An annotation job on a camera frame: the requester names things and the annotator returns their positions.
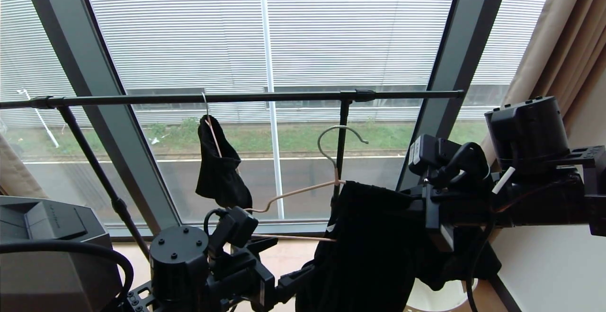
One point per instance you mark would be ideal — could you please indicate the black clothes rack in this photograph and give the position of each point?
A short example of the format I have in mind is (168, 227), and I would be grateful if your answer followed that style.
(189, 98)

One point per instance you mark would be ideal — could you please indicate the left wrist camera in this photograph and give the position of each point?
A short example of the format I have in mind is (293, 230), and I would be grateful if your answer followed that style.
(236, 227)

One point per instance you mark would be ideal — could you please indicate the beige curtain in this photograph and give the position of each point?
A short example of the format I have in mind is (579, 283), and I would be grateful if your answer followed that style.
(14, 174)
(558, 42)

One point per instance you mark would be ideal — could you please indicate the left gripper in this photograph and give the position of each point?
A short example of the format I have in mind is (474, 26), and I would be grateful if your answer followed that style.
(246, 279)

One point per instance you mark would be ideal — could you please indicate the white laundry basket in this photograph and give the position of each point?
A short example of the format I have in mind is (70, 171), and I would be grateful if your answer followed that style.
(440, 300)

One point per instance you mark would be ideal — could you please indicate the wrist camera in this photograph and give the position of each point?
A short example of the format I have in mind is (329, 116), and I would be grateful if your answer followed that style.
(236, 227)
(440, 156)

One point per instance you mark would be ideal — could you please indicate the pink clothes hanger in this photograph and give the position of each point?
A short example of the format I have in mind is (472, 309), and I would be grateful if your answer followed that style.
(213, 134)
(303, 190)

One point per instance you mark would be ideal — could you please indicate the window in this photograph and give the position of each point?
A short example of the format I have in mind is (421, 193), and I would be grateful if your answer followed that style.
(331, 32)

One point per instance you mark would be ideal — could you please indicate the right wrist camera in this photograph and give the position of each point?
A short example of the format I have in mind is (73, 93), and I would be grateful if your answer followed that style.
(440, 156)

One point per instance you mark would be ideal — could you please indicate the black shorts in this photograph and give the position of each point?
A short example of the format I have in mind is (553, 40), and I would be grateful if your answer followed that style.
(220, 174)

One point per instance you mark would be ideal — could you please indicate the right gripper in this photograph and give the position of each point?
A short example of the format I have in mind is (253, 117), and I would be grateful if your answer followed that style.
(454, 208)

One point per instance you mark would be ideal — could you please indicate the black garment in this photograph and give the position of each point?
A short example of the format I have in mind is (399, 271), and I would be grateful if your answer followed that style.
(369, 245)

